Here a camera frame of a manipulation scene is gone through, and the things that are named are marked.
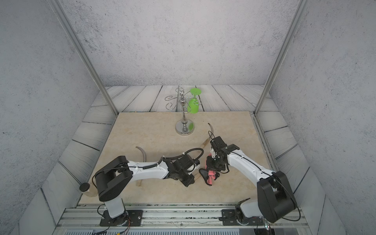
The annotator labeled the pink fluffy rag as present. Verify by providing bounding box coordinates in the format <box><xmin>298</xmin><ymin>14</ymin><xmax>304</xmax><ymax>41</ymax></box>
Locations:
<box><xmin>205</xmin><ymin>169</ymin><xmax>220</xmax><ymax>186</ymax></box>

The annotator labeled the right aluminium frame post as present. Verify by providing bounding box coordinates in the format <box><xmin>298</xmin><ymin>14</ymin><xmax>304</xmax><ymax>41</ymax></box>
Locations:
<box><xmin>254</xmin><ymin>0</ymin><xmax>309</xmax><ymax>116</ymax></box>

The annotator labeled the green plastic goblet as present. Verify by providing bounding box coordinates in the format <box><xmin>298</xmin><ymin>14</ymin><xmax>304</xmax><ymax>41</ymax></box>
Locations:
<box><xmin>187</xmin><ymin>88</ymin><xmax>202</xmax><ymax>114</ymax></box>

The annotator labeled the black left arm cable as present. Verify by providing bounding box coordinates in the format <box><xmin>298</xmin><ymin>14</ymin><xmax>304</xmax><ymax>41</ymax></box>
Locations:
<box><xmin>160</xmin><ymin>147</ymin><xmax>205</xmax><ymax>165</ymax></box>

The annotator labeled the left aluminium frame post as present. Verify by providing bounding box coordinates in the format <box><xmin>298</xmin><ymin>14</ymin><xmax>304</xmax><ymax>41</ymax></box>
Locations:
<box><xmin>48</xmin><ymin>0</ymin><xmax>119</xmax><ymax>117</ymax></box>

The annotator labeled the aluminium mounting rail base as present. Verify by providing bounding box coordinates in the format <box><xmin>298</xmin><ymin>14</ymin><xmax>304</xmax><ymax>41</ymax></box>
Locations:
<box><xmin>53</xmin><ymin>203</ymin><xmax>311</xmax><ymax>235</ymax></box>

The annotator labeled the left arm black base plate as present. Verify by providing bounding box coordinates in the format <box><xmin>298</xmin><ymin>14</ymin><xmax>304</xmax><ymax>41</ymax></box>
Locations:
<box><xmin>99</xmin><ymin>210</ymin><xmax>144</xmax><ymax>227</ymax></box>

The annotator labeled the aluminium frame post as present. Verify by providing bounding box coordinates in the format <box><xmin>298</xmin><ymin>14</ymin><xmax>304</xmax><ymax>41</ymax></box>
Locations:
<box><xmin>48</xmin><ymin>0</ymin><xmax>119</xmax><ymax>117</ymax></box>
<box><xmin>254</xmin><ymin>0</ymin><xmax>309</xmax><ymax>116</ymax></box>

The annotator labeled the small jar with black lid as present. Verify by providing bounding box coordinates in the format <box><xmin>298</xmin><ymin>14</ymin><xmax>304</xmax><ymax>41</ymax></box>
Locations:
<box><xmin>79</xmin><ymin>182</ymin><xmax>98</xmax><ymax>197</ymax></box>

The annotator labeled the small sickle wooden handle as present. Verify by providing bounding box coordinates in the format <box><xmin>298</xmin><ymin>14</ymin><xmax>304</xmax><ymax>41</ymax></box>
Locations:
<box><xmin>136</xmin><ymin>146</ymin><xmax>147</xmax><ymax>187</ymax></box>
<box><xmin>200</xmin><ymin>123</ymin><xmax>214</xmax><ymax>149</ymax></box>

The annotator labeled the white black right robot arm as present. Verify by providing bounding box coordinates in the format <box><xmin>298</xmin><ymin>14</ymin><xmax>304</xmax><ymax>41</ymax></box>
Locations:
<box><xmin>199</xmin><ymin>141</ymin><xmax>298</xmax><ymax>224</ymax></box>

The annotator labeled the chrome glass holder stand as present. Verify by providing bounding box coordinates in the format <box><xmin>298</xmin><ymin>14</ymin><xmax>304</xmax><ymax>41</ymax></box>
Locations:
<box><xmin>164</xmin><ymin>87</ymin><xmax>195</xmax><ymax>136</ymax></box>

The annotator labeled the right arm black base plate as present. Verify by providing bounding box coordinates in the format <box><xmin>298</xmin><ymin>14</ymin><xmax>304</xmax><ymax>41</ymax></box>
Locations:
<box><xmin>218</xmin><ymin>209</ymin><xmax>263</xmax><ymax>226</ymax></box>

